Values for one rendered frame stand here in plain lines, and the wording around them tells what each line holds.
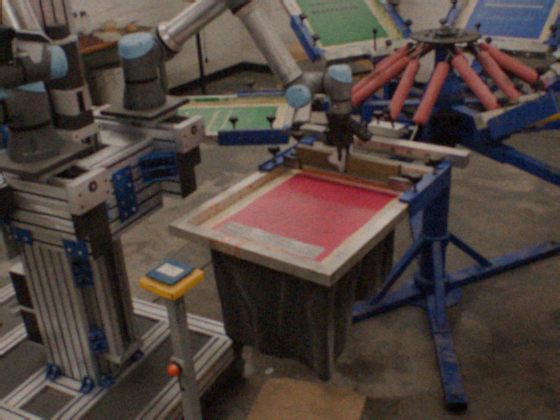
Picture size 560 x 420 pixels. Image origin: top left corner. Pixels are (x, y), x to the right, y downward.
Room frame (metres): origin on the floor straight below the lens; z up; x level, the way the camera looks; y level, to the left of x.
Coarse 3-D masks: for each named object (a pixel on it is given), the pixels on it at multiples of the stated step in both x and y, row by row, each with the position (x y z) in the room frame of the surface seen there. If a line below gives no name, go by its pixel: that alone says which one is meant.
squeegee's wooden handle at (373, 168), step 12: (300, 144) 2.19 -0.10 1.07; (300, 156) 2.17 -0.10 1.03; (312, 156) 2.14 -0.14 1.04; (324, 156) 2.11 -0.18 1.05; (348, 156) 2.05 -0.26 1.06; (360, 156) 2.04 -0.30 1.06; (336, 168) 2.08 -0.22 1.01; (348, 168) 2.05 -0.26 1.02; (360, 168) 2.02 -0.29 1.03; (372, 168) 1.99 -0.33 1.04; (384, 168) 1.97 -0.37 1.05; (396, 168) 1.94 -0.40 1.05; (384, 180) 1.97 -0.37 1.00
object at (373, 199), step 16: (336, 192) 2.00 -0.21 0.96; (352, 192) 1.99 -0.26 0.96; (368, 192) 1.98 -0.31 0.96; (384, 192) 1.97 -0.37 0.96; (400, 192) 1.96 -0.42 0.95; (368, 208) 1.86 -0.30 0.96; (352, 224) 1.75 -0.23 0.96; (304, 240) 1.67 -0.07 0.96; (336, 240) 1.66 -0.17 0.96; (304, 256) 1.58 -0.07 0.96; (320, 256) 1.57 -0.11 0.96
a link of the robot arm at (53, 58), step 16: (16, 0) 1.59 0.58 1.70; (16, 16) 1.56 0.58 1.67; (32, 16) 1.58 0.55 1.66; (16, 48) 1.53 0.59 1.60; (48, 48) 1.53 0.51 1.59; (32, 64) 1.48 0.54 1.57; (48, 64) 1.50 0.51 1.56; (64, 64) 1.52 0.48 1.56; (32, 80) 1.49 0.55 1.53; (48, 80) 1.52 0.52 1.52
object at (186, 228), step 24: (288, 168) 2.23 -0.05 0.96; (408, 168) 2.09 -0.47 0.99; (432, 168) 2.06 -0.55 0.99; (240, 192) 2.00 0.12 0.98; (192, 216) 1.81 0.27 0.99; (384, 216) 1.73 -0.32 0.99; (192, 240) 1.71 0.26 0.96; (216, 240) 1.65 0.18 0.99; (240, 240) 1.63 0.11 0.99; (360, 240) 1.59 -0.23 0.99; (264, 264) 1.55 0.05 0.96; (288, 264) 1.50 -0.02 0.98; (312, 264) 1.47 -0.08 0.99; (336, 264) 1.47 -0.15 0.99
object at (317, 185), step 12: (288, 180) 2.12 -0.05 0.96; (300, 180) 2.12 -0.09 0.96; (312, 180) 2.11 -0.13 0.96; (324, 180) 2.10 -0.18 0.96; (336, 180) 2.10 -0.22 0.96; (276, 192) 2.03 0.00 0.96; (300, 192) 2.01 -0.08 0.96; (312, 192) 2.01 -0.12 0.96; (324, 192) 2.00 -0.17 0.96; (252, 204) 1.94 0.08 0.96; (264, 204) 1.94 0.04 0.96; (240, 216) 1.86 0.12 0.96; (216, 228) 1.79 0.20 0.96; (264, 228) 1.77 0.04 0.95
